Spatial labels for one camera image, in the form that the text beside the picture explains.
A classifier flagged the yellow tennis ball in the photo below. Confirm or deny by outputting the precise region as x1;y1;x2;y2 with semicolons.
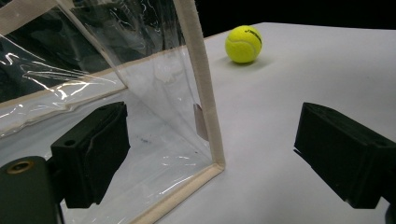
224;24;263;65

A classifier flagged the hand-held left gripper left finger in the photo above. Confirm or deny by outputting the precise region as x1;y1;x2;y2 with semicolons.
49;101;132;210

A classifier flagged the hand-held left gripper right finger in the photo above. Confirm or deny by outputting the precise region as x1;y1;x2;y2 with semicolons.
293;102;396;210

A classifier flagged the clear bag with beige trim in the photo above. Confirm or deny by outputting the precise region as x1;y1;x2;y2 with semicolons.
0;0;227;224

